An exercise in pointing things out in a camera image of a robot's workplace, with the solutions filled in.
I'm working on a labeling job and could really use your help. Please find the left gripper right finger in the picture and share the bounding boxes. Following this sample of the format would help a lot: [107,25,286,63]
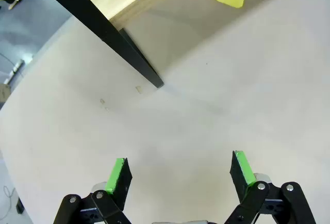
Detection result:
[223,150,317,224]

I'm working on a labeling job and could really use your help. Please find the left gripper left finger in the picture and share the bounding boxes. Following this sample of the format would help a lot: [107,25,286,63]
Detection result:
[53,157,133,224]

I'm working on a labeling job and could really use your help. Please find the black table foot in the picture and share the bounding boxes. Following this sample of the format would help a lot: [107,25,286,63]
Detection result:
[15,197,25,214]

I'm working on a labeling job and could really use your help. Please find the black frame wooden shelf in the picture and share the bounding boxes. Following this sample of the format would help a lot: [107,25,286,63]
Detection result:
[28,0,202,88]

